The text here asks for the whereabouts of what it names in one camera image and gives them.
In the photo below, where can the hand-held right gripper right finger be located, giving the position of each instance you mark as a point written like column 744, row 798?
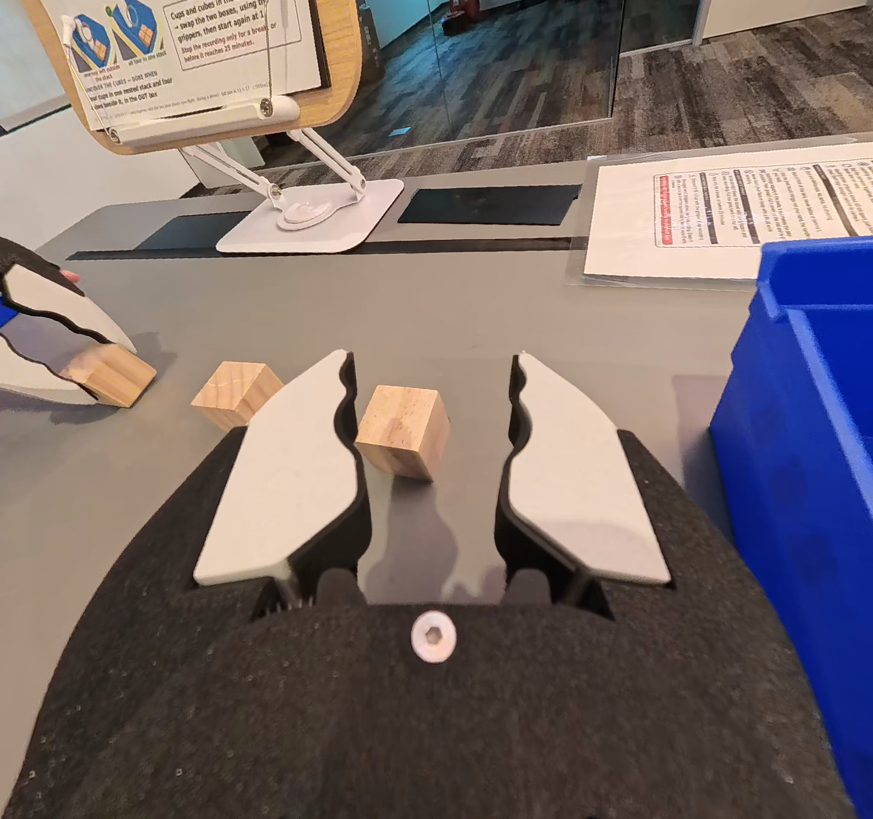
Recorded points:
column 586, row 491

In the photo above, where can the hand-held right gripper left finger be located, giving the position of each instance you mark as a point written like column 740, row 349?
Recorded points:
column 293, row 491

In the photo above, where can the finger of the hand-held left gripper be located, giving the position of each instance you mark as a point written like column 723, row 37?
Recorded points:
column 61, row 300
column 27, row 379

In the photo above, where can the wooden cube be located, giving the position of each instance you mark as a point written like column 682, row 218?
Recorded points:
column 119, row 375
column 402, row 430
column 232, row 393

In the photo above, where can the person's left hand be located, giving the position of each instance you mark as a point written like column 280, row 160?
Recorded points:
column 70, row 276

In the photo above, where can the black rectangular table plate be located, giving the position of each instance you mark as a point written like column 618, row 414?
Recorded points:
column 491, row 205
column 191, row 232

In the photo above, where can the instruction sheet in plastic sleeve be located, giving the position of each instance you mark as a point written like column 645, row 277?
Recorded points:
column 627, row 246

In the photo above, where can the printed instruction poster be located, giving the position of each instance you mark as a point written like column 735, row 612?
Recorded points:
column 204, row 28

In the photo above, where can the instruction poster on stand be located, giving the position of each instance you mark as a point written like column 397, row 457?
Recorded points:
column 341, row 28

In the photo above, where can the red floor object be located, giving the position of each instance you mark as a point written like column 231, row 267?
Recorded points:
column 465, row 11

